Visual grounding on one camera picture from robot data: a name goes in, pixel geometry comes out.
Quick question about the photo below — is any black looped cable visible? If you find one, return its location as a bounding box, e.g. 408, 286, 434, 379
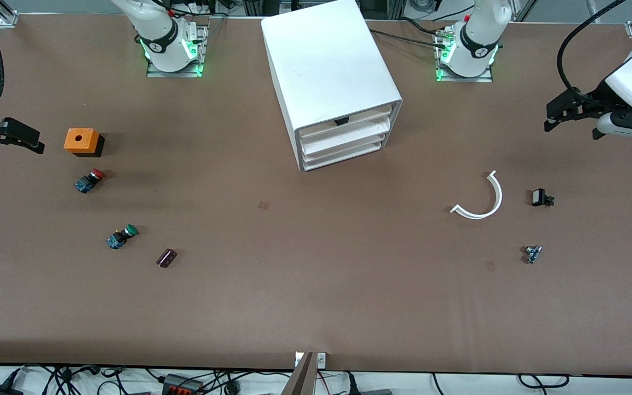
516, 373, 570, 390

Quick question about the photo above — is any black push button white face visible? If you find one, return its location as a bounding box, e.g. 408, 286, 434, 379
531, 188, 556, 208

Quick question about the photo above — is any white drawer cabinet shell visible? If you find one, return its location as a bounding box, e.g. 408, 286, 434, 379
261, 0, 404, 173

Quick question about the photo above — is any white metal bracket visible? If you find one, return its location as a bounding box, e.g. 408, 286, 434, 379
294, 352, 328, 369

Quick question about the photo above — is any white semicircular plastic clamp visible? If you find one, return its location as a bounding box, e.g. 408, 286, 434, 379
449, 170, 504, 221

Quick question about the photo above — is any small dark maroon component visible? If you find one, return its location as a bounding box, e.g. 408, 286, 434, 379
155, 247, 178, 269

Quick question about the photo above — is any green push button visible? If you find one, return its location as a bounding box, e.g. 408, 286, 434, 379
106, 223, 139, 251

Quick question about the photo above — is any orange button enclosure box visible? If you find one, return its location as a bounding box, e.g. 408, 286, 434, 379
63, 127, 106, 159

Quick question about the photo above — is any black power strip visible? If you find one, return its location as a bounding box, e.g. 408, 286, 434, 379
161, 374, 205, 395

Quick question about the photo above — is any black cable on table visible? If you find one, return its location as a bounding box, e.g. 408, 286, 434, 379
371, 29, 452, 51

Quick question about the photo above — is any wooden post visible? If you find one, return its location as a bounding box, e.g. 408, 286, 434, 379
280, 351, 317, 395

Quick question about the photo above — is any white cabinet drawer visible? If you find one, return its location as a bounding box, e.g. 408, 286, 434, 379
298, 109, 394, 139
302, 140, 389, 170
301, 127, 393, 152

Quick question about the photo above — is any red mushroom push button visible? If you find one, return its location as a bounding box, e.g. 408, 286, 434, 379
73, 168, 106, 194

